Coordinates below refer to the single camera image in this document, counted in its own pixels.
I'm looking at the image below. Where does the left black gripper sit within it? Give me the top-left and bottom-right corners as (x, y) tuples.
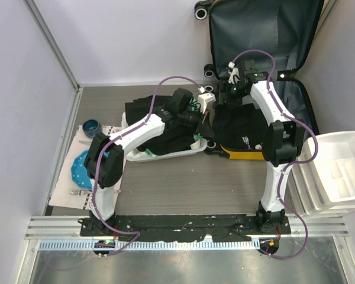
(178, 106), (215, 138)

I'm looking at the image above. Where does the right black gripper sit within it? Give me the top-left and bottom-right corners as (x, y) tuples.
(213, 79), (248, 111)

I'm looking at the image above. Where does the white perforated plastic basket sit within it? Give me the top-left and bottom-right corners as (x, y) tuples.
(118, 108), (207, 162)

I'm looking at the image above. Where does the black garment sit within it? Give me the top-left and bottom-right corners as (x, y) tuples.
(125, 95), (196, 156)
(212, 104), (268, 151)

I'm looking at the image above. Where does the yellow cartoon hard-shell suitcase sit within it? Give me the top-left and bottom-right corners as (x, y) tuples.
(194, 1), (324, 160)

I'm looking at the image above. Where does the green white tie-dye shirt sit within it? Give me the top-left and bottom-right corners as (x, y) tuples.
(145, 134), (202, 157)

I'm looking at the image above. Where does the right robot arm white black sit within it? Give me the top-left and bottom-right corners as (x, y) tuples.
(226, 61), (305, 234)

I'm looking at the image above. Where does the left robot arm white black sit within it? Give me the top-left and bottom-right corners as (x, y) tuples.
(84, 88), (215, 236)

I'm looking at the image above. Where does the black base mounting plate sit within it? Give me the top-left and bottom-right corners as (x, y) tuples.
(78, 214), (291, 243)

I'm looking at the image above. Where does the small blue cup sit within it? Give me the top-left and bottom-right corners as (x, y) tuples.
(82, 119), (102, 138)

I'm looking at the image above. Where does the blue dotted plate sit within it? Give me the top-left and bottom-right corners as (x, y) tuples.
(70, 150), (92, 191)

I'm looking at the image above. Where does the white compartment organizer tray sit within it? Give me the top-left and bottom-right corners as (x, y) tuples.
(288, 131), (355, 217)

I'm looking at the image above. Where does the silver fork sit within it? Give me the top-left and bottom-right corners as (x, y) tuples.
(69, 189), (91, 196)

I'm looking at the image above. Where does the patterned white placemat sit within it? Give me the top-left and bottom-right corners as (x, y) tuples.
(49, 124), (128, 210)

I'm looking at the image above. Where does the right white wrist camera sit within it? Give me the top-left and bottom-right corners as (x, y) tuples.
(228, 62), (240, 85)

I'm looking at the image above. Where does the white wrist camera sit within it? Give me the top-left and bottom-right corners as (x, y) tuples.
(228, 62), (240, 85)
(197, 87), (215, 113)

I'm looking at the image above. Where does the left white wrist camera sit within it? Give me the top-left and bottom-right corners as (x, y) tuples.
(197, 87), (215, 113)

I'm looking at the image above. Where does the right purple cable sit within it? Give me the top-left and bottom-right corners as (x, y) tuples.
(229, 49), (319, 261)

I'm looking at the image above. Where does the purple cable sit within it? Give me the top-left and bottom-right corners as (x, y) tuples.
(229, 49), (319, 261)
(93, 75), (204, 257)

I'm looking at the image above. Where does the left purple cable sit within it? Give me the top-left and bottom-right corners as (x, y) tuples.
(93, 75), (204, 257)

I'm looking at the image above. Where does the aluminium rail frame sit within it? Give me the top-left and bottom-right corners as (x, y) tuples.
(25, 216), (348, 256)

